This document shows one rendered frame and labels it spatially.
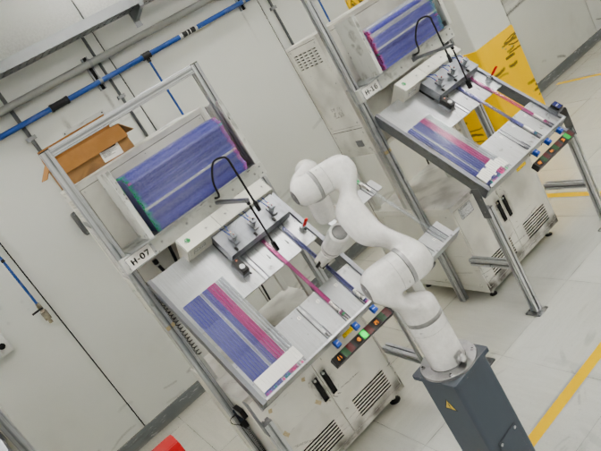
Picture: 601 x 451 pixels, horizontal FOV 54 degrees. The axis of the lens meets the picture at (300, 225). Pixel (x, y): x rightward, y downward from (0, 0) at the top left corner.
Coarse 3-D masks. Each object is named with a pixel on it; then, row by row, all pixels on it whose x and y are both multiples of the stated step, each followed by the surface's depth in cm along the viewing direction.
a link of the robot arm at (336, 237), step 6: (330, 228) 226; (336, 228) 226; (342, 228) 227; (330, 234) 225; (336, 234) 225; (342, 234) 225; (348, 234) 226; (324, 240) 234; (330, 240) 226; (336, 240) 224; (342, 240) 225; (324, 246) 234; (330, 246) 230; (336, 246) 228; (342, 246) 229; (330, 252) 234; (336, 252) 233
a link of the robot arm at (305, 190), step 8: (304, 160) 202; (296, 168) 204; (304, 168) 198; (296, 176) 192; (304, 176) 189; (312, 176) 188; (296, 184) 188; (304, 184) 187; (312, 184) 187; (296, 192) 188; (304, 192) 187; (312, 192) 187; (320, 192) 188; (296, 200) 189; (304, 200) 188; (312, 200) 189
